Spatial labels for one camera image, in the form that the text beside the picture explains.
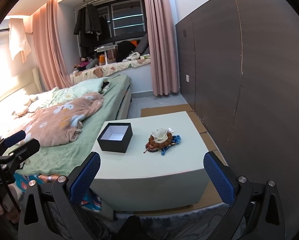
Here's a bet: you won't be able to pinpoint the pink curtain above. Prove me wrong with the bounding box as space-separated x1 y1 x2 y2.
32 0 72 90
145 0 179 96

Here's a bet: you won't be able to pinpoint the floral window seat cushion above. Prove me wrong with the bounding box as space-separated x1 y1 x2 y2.
70 56 151 85

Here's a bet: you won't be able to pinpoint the left pink curtain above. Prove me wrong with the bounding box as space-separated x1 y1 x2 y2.
32 0 72 90

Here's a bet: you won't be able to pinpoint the flattened cardboard sheet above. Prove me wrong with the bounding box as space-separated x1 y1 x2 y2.
136 103 226 216

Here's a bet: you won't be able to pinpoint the right pink curtain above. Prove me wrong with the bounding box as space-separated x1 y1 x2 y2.
145 0 179 96

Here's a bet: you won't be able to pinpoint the white low table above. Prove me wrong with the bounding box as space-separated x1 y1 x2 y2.
90 112 209 212

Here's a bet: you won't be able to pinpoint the grey cushion on sill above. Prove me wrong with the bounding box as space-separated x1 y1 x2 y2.
134 33 150 55

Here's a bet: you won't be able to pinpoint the hanging white cloth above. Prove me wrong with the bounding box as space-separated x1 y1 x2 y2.
8 18 31 63

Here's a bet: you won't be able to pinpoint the pink floral blanket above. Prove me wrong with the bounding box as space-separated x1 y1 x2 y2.
19 92 104 147

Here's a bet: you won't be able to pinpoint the hanging black clothes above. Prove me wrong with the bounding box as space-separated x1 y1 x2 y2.
73 4 111 57

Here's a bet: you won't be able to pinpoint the green sheeted bed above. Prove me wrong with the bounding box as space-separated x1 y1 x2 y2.
0 74 132 177

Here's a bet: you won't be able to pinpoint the black square jewelry box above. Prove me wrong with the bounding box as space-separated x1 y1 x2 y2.
97 122 133 153

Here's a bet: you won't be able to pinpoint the pale green quilt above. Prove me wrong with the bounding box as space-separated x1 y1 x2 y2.
28 77 108 113

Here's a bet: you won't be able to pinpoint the person's left hand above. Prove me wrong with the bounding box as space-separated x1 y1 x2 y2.
0 183 22 224

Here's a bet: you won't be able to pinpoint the white fabric scrunchie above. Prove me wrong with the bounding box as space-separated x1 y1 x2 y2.
151 128 173 144

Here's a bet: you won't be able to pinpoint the brown wooden bead bracelet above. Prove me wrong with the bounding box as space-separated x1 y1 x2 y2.
148 131 174 151

